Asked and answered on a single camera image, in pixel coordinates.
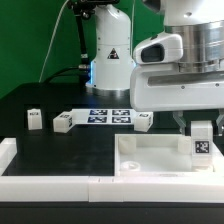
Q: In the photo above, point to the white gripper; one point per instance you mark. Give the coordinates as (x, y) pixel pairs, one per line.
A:
(162, 88)

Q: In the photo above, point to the white square table top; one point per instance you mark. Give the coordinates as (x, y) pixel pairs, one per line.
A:
(154, 154)

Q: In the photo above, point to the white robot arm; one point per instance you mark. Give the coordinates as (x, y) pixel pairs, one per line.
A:
(181, 68)

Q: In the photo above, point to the white marker sheet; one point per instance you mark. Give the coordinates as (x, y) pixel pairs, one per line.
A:
(104, 116)

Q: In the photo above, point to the white U-shaped fence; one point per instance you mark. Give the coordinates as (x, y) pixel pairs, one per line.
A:
(198, 187)

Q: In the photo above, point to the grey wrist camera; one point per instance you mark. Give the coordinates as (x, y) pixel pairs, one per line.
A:
(158, 49)

